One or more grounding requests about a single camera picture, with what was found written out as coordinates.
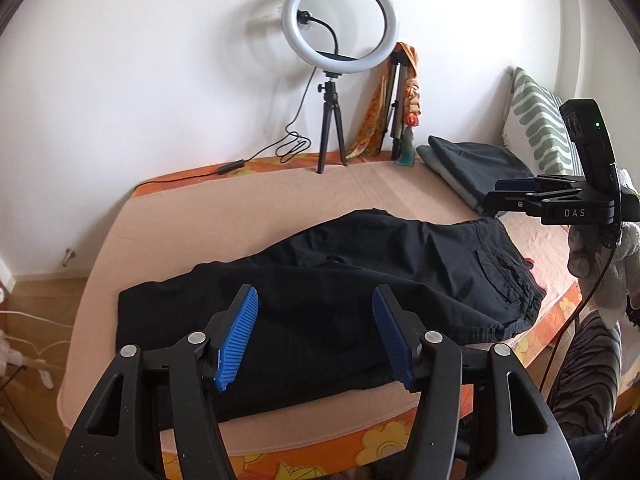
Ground small black tripod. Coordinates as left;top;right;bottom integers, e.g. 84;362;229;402
315;70;349;175

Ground black gooseneck phone holder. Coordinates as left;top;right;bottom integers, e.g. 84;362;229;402
295;10;354;62

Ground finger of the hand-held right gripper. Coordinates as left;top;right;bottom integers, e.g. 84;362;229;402
495;175;587;197
482;188;553;219

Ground green and white patterned pillow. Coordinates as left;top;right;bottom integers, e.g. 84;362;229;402
501;66;587;178

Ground white power strip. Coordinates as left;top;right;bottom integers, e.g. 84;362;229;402
37;359;57;390

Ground folded grey tripod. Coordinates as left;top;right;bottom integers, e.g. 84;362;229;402
385;54;409;161

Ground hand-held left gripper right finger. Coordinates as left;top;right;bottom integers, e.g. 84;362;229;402
371;284;581;480

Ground folded tripod with orange scarf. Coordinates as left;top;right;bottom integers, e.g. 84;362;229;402
345;42;422;162

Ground white floor cable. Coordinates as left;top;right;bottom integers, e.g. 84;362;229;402
0;309;74;361

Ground black ring light cable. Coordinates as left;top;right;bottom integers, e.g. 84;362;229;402
132;73;321;197

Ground person's zebra-striped leg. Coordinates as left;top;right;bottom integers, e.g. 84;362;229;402
548;310;624;437

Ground white ring light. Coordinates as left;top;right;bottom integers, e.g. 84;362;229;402
282;0;401;74

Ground black pants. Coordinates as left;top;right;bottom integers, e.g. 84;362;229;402
117;208;546;423

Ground folded dark grey pants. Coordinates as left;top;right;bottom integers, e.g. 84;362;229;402
428;135;537;202

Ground teal glass figure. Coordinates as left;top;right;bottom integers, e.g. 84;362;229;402
395;125;417;167

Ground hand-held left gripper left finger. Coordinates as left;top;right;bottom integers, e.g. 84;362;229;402
52;284;261;480

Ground person's right hand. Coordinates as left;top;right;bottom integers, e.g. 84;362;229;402
567;169;640;323

